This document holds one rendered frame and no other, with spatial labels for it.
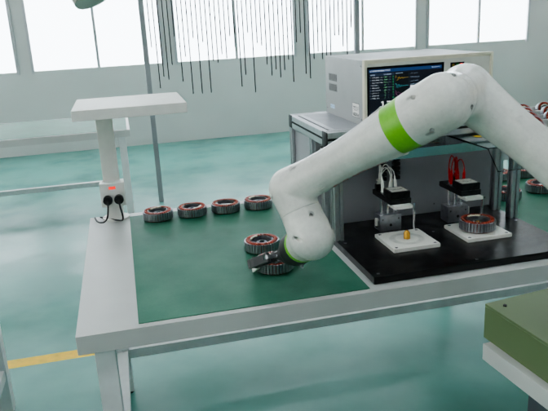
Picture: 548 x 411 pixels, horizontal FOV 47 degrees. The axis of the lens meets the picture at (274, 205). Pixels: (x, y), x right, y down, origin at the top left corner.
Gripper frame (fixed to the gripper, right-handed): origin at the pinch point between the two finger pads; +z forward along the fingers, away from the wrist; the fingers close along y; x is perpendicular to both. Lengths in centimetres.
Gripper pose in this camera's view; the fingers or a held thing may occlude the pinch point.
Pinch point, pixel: (275, 262)
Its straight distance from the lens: 184.9
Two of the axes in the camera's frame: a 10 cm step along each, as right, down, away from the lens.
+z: -2.6, 2.6, 9.3
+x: 2.1, 9.6, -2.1
